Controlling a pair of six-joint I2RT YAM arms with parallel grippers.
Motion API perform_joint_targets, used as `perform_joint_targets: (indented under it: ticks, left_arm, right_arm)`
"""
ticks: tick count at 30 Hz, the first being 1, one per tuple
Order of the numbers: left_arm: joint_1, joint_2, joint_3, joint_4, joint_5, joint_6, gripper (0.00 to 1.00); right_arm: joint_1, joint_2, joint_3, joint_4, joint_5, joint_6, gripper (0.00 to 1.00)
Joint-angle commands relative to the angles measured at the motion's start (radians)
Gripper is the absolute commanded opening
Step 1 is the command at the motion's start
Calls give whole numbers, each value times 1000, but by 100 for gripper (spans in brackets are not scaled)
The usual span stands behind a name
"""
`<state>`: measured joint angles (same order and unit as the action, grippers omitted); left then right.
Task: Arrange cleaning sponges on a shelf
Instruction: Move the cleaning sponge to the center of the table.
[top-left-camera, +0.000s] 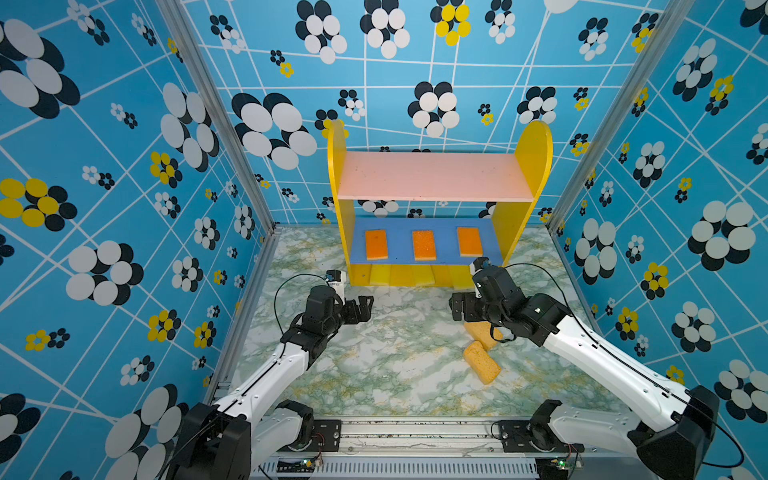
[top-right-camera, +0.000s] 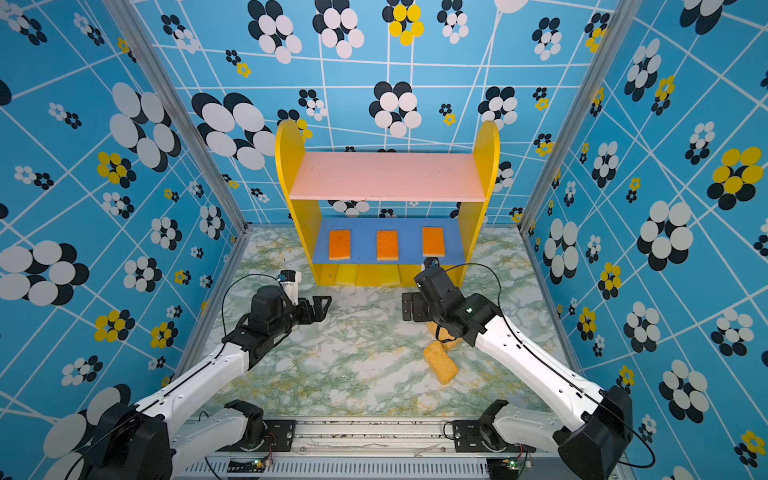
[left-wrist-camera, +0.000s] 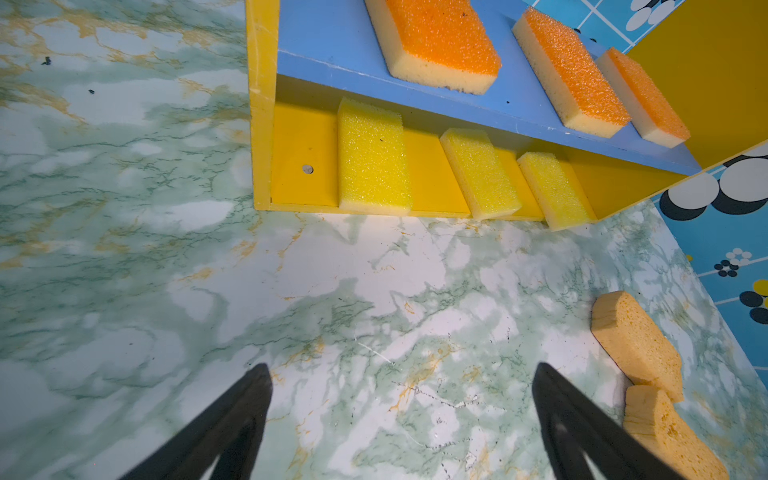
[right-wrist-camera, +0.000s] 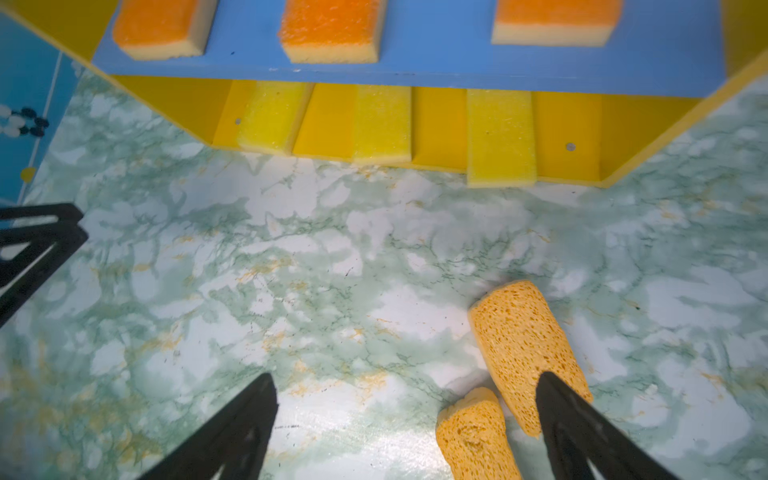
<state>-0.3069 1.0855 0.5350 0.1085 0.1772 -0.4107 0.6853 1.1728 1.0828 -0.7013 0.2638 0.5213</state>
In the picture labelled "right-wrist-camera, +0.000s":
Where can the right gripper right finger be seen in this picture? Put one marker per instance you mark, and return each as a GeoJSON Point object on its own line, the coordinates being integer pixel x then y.
{"type": "Point", "coordinates": [580, 440]}

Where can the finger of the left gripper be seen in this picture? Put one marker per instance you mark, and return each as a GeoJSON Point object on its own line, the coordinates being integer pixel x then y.
{"type": "Point", "coordinates": [43, 249]}

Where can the tan sponge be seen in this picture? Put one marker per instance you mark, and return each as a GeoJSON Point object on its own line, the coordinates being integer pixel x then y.
{"type": "Point", "coordinates": [519, 339]}
{"type": "Point", "coordinates": [471, 435]}

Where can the tan sponge front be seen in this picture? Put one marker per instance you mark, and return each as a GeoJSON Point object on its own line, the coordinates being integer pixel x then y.
{"type": "Point", "coordinates": [471, 435]}

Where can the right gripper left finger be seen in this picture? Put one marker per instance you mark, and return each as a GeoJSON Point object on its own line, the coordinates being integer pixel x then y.
{"type": "Point", "coordinates": [230, 445]}

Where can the orange sponge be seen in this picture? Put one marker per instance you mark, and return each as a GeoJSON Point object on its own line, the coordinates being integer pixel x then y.
{"type": "Point", "coordinates": [555, 23]}
{"type": "Point", "coordinates": [332, 31]}
{"type": "Point", "coordinates": [149, 30]}

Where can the yellow sponge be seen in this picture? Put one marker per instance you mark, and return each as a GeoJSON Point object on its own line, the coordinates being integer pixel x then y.
{"type": "Point", "coordinates": [500, 139]}
{"type": "Point", "coordinates": [382, 126]}
{"type": "Point", "coordinates": [273, 116]}

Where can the yellow shelf with coloured boards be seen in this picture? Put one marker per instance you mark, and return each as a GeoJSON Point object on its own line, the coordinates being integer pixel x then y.
{"type": "Point", "coordinates": [600, 112]}

